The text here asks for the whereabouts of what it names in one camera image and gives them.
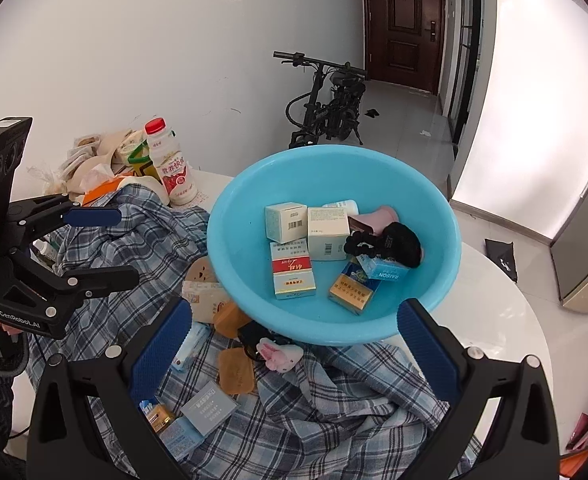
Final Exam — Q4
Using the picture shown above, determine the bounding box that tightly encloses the gold blue tube box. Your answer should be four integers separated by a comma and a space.
138, 399, 175, 434

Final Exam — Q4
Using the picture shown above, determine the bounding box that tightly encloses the pink band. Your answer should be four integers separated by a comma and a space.
348, 206, 399, 235

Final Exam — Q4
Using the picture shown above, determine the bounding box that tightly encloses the white lotion bottle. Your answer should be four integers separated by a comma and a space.
323, 200, 360, 217

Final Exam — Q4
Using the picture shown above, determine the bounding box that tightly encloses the pile of snack bags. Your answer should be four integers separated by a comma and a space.
28, 129, 144, 196

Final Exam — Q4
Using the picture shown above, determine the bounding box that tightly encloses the green yellow package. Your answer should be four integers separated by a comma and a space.
126, 141, 159, 180

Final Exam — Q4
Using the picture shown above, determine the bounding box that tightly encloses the light blue tissue pack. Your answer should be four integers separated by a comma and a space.
171, 322, 210, 373

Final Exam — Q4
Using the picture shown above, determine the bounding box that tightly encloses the beige paper packet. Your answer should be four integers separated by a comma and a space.
182, 281, 230, 324

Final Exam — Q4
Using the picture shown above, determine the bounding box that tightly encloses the strawberry milk bottle red cap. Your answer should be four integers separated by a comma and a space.
144, 117, 198, 206

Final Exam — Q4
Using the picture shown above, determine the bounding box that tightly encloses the grey blue box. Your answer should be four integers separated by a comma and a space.
181, 382, 239, 437

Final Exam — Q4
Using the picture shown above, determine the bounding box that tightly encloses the amber soap case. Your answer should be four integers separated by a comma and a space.
213, 301, 251, 339

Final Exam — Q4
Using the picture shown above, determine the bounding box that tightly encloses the amber soap bar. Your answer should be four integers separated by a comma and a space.
218, 348, 256, 396

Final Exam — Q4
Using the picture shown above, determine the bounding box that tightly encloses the blue plaid shirt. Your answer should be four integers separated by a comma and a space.
26, 185, 447, 479

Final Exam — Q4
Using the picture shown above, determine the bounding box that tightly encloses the pink bunny toy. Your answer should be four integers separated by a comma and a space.
256, 338, 303, 374

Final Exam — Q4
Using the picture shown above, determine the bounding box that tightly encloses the light blue small box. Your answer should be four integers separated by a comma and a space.
356, 255, 410, 282

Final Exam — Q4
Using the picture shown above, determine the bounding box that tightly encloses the red white box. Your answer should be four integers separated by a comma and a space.
270, 238, 317, 299

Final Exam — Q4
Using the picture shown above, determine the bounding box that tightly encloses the black scrunchie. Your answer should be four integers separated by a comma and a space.
344, 222, 423, 269

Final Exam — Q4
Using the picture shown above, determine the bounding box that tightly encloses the blue plastic basin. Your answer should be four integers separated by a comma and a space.
207, 145, 462, 346

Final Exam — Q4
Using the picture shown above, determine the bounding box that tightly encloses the white square box in basin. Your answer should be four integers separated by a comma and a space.
307, 207, 350, 261

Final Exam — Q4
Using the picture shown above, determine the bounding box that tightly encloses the black bicycle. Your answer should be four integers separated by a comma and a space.
273, 51, 367, 148

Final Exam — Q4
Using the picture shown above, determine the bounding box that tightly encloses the dark brown door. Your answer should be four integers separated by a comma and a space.
364, 0, 445, 94

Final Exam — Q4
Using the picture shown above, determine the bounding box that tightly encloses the black cable charger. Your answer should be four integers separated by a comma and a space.
236, 321, 272, 362

